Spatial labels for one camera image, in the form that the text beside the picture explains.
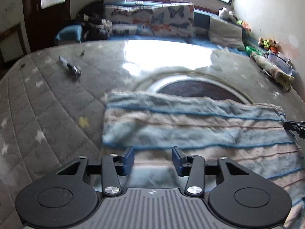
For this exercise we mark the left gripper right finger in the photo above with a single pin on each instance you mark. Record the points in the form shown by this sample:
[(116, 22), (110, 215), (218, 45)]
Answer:
[(192, 166)]

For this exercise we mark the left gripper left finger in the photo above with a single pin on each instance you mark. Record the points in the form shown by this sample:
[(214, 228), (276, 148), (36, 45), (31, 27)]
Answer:
[(113, 166)]

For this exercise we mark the blue pink striped garment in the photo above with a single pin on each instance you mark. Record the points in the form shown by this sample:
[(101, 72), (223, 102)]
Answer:
[(250, 134)]

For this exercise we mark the bagged yellow folded clothes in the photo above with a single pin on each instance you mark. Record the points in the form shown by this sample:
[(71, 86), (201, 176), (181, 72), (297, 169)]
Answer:
[(277, 74)]

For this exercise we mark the clear plastic storage box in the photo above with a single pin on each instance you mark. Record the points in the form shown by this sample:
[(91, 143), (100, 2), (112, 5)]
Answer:
[(282, 63)]

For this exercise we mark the colourful plush toys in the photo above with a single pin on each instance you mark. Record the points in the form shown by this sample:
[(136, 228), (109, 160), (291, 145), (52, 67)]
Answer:
[(268, 44)]

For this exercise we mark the grey star quilted mattress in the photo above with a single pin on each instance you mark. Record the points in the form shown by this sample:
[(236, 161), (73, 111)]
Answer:
[(52, 128)]

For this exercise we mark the green plastic container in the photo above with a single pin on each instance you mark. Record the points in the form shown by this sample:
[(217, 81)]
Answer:
[(249, 50)]

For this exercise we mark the black silver pen tool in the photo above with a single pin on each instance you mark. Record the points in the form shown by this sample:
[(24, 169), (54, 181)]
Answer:
[(71, 67)]

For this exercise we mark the grey plain cushion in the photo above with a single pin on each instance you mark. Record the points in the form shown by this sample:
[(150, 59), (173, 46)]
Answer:
[(225, 34)]

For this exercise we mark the white plush toy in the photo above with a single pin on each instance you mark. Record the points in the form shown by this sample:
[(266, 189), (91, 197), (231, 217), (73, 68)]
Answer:
[(227, 15)]

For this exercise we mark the blue sofa bench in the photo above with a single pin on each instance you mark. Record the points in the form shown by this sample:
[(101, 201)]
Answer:
[(76, 33)]

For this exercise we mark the low butterfly print pillow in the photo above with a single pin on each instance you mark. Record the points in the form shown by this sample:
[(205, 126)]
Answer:
[(129, 20)]

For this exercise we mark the large butterfly print pillow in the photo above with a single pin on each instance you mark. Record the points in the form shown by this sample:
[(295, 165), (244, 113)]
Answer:
[(173, 20)]

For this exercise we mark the black bag on sofa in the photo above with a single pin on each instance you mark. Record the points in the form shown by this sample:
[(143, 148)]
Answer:
[(91, 14)]

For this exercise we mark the dark wooden side table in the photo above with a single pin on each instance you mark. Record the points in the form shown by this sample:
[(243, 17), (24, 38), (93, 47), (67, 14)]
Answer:
[(12, 44)]

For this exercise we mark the dark wooden door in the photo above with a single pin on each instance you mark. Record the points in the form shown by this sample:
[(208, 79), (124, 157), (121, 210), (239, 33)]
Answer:
[(43, 20)]

